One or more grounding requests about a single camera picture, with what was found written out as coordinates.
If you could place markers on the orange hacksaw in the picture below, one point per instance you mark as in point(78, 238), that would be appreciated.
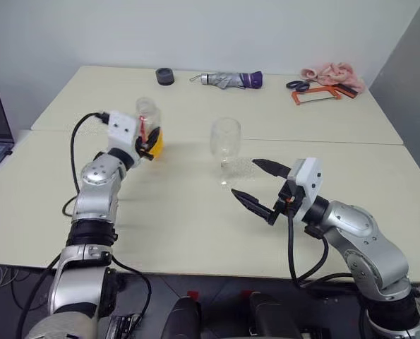
point(298, 97)

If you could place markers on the black flat tool red edge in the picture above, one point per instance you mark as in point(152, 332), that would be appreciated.
point(348, 91)

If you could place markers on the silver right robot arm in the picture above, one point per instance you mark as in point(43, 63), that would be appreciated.
point(365, 233)

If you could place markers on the clear wine glass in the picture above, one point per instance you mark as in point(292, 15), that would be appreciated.
point(225, 141)

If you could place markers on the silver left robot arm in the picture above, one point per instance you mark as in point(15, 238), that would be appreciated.
point(93, 197)

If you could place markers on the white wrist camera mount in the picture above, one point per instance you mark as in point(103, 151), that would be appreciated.
point(310, 183)
point(121, 129)

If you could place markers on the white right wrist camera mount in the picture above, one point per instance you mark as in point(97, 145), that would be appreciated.
point(310, 183)

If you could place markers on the pink cloth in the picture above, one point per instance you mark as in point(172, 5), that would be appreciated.
point(333, 72)

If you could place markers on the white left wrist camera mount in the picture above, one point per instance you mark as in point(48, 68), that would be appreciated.
point(121, 129)

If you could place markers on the plastic bottle with orange drink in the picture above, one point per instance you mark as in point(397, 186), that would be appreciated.
point(158, 148)

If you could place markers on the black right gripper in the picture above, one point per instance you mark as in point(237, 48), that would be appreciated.
point(291, 197)

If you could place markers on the folded grey purple umbrella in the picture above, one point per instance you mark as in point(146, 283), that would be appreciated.
point(227, 80)

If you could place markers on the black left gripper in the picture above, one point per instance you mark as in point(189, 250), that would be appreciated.
point(142, 145)

